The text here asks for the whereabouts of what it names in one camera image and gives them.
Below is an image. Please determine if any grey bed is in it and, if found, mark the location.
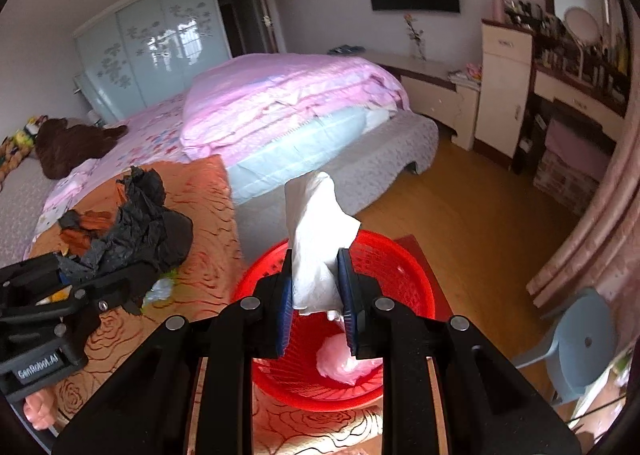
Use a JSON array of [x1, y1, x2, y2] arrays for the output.
[[0, 52, 441, 276]]

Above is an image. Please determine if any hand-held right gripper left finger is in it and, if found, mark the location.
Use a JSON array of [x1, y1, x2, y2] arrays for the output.
[[52, 247, 301, 455]]

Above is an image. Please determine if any person's left hand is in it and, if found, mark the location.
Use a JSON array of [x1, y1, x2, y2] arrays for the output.
[[22, 387, 57, 437]]

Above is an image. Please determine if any pink crumpled tissue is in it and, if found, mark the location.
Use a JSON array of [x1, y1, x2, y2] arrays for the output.
[[316, 307, 384, 384]]

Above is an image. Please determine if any brown plush toy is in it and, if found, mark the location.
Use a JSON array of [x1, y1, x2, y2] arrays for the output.
[[34, 118, 129, 180]]

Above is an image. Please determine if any row of cosmetic bottles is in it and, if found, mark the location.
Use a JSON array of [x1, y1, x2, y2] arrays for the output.
[[504, 0, 630, 96]]

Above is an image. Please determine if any round white makeup mirror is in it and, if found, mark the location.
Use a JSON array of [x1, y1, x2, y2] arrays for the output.
[[563, 6, 601, 82]]

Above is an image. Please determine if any stack of books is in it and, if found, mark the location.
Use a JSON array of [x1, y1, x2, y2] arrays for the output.
[[447, 62, 484, 86]]

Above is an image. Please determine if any yellow plush toy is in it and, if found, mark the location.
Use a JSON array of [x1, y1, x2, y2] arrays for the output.
[[0, 115, 44, 186]]

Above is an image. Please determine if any white tissue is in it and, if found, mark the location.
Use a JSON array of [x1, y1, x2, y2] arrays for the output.
[[284, 171, 362, 318]]

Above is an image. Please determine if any dressing table with mirror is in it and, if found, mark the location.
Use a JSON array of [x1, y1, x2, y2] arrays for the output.
[[511, 0, 632, 176]]

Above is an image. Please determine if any brown wrapper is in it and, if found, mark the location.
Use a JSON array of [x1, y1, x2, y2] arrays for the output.
[[60, 209, 122, 257]]

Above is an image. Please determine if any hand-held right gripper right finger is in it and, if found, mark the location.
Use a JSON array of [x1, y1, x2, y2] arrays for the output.
[[337, 248, 584, 455]]

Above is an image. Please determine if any pink curtain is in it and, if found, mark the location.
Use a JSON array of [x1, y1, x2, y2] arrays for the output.
[[525, 80, 640, 318]]

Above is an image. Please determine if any blue plastic stool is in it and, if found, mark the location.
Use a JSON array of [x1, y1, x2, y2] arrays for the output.
[[510, 287, 632, 407]]

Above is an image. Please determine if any pink floral bedsheet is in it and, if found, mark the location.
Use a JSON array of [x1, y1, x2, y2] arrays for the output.
[[35, 94, 227, 236]]

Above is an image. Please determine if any tall cream cabinet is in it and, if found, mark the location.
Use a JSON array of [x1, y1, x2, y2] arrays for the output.
[[473, 19, 539, 172]]

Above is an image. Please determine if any brown room door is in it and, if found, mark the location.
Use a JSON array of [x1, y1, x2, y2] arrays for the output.
[[214, 0, 287, 60]]

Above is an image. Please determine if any clear crumpled plastic wrapper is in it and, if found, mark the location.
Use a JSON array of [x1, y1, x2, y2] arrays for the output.
[[142, 269, 179, 309]]

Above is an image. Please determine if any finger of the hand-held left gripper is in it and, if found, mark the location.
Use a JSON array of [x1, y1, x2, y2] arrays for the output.
[[0, 253, 72, 307], [30, 266, 168, 337]]

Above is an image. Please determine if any yellow sponge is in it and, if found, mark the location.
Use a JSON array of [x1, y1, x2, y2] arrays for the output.
[[36, 287, 72, 306]]

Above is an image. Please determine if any glass-door wardrobe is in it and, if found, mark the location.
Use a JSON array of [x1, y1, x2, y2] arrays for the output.
[[72, 0, 234, 124]]

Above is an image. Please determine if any pink folded quilt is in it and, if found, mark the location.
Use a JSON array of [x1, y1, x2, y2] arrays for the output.
[[180, 53, 412, 164]]

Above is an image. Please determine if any low cream cabinet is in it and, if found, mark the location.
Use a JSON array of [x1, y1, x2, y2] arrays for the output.
[[327, 47, 482, 152]]

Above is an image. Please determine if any orange rose-patterned blanket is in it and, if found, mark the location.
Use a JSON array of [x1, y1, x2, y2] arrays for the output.
[[27, 155, 416, 455]]

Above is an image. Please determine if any light blue folded blanket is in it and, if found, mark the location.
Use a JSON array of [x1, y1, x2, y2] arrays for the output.
[[225, 107, 397, 206]]

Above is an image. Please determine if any black plastic bag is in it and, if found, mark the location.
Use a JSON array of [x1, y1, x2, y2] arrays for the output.
[[59, 166, 194, 277]]

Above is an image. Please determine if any cushioned vanity stool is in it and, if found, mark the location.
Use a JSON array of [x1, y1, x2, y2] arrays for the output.
[[532, 119, 612, 216]]

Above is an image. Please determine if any flower in glass vase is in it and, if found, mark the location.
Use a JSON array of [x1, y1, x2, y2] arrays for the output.
[[403, 13, 427, 61]]

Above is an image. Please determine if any red plastic basket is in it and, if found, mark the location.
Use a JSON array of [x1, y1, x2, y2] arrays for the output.
[[231, 230, 436, 413]]

